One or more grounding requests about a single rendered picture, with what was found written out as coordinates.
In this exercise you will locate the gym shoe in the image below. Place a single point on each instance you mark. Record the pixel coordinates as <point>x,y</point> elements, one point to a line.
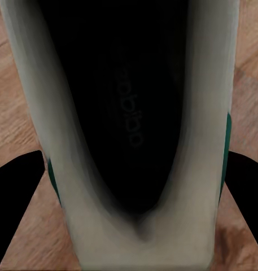
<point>131,102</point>

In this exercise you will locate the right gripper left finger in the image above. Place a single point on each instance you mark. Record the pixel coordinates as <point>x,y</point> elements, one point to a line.
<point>18,181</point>

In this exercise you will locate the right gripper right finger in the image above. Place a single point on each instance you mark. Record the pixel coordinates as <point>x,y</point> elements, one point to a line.
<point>242,180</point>

